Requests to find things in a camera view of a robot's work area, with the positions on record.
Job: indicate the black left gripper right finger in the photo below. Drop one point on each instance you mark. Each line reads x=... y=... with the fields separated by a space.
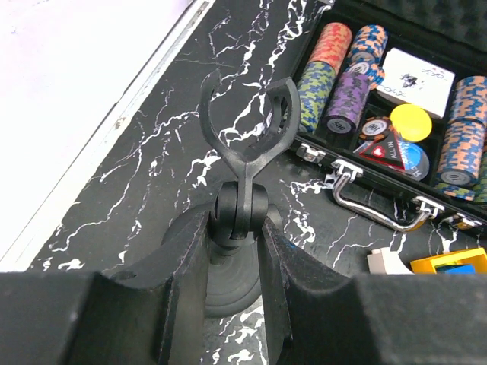
x=315 y=315

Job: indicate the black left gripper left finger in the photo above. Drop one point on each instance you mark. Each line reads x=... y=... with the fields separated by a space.
x=149 y=313

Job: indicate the black microphone stand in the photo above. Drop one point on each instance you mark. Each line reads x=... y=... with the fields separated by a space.
x=241 y=206

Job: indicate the white toy block piece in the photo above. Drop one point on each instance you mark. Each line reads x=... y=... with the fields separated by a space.
x=385 y=261

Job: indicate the yellow blue block toy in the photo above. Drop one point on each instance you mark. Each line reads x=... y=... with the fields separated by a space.
x=467 y=261

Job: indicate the yellow dealer button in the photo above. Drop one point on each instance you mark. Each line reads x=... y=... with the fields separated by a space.
x=411 y=122

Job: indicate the black poker chip case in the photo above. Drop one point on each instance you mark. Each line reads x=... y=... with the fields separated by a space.
x=346 y=124

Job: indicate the white playing card deck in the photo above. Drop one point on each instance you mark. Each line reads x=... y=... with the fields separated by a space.
x=409 y=79

